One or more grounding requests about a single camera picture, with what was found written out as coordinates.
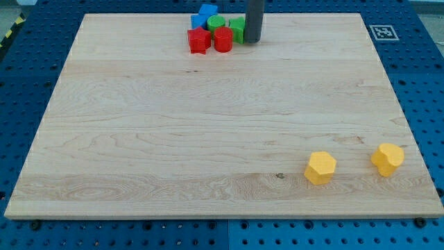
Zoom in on black board screw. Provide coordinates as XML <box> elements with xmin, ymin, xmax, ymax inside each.
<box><xmin>29</xmin><ymin>219</ymin><xmax>42</xmax><ymax>231</ymax></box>
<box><xmin>413</xmin><ymin>217</ymin><xmax>427</xmax><ymax>228</ymax></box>

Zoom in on black left board screw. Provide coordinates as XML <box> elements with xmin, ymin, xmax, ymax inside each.
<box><xmin>29</xmin><ymin>219</ymin><xmax>42</xmax><ymax>231</ymax></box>

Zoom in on yellow heart block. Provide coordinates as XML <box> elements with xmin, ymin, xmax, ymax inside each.
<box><xmin>370</xmin><ymin>143</ymin><xmax>405</xmax><ymax>177</ymax></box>

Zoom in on blue cube block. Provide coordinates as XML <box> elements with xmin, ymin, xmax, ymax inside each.
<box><xmin>191</xmin><ymin>15</ymin><xmax>209</xmax><ymax>29</ymax></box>

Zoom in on green cylinder block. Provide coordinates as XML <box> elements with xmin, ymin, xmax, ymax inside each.
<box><xmin>207</xmin><ymin>15</ymin><xmax>225</xmax><ymax>34</ymax></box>

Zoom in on yellow hexagon block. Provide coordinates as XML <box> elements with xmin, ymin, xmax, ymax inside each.
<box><xmin>304</xmin><ymin>151</ymin><xmax>337</xmax><ymax>185</ymax></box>

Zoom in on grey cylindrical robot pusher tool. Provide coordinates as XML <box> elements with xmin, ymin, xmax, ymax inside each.
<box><xmin>244</xmin><ymin>0</ymin><xmax>265</xmax><ymax>44</ymax></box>

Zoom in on green star block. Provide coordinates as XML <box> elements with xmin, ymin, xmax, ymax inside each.
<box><xmin>229</xmin><ymin>17</ymin><xmax>246</xmax><ymax>44</ymax></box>

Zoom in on light wooden board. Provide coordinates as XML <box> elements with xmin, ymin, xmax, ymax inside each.
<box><xmin>5</xmin><ymin>13</ymin><xmax>443</xmax><ymax>220</ymax></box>

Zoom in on red cylinder block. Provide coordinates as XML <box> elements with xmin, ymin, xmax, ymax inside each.
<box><xmin>214</xmin><ymin>26</ymin><xmax>233</xmax><ymax>53</ymax></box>

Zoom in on black right board screw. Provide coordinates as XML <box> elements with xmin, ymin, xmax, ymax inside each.
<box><xmin>413</xmin><ymin>217</ymin><xmax>427</xmax><ymax>228</ymax></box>

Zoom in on white fiducial marker tag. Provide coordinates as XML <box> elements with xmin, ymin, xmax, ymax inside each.
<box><xmin>370</xmin><ymin>24</ymin><xmax>399</xmax><ymax>41</ymax></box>

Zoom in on blue pentagon block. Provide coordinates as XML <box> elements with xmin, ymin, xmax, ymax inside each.
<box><xmin>198</xmin><ymin>4</ymin><xmax>219</xmax><ymax>16</ymax></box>

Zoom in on red star block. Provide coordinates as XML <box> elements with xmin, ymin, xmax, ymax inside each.
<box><xmin>187</xmin><ymin>26</ymin><xmax>212</xmax><ymax>54</ymax></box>

